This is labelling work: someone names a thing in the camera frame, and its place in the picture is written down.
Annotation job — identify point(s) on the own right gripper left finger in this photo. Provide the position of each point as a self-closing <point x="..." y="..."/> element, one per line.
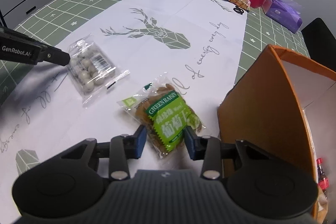
<point x="125" y="147"/>

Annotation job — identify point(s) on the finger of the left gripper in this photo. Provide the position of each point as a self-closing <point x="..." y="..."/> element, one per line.
<point x="54" y="55"/>

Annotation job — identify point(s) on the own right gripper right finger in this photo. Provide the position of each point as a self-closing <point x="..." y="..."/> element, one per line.
<point x="207" y="149"/>

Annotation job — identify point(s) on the round balls clear snack bag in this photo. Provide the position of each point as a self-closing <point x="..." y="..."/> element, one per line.
<point x="92" y="72"/>

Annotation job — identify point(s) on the green raisin snack bag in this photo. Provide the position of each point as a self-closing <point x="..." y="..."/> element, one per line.
<point x="161" y="108"/>

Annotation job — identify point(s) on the green grid tablecloth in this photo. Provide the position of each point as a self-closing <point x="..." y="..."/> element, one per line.
<point x="53" y="22"/>

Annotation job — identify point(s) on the orange cardboard box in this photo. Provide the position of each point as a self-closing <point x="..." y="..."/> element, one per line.
<point x="285" y="104"/>

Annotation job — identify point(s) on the white deer table runner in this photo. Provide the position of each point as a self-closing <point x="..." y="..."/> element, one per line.
<point x="196" y="44"/>

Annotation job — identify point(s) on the small red cola bottle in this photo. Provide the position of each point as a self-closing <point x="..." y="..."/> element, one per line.
<point x="323" y="181"/>

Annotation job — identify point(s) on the black chair right side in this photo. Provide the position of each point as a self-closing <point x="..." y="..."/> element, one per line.
<point x="320" y="43"/>

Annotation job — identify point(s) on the purple tissue pack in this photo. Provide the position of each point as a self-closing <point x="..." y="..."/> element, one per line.
<point x="285" y="12"/>

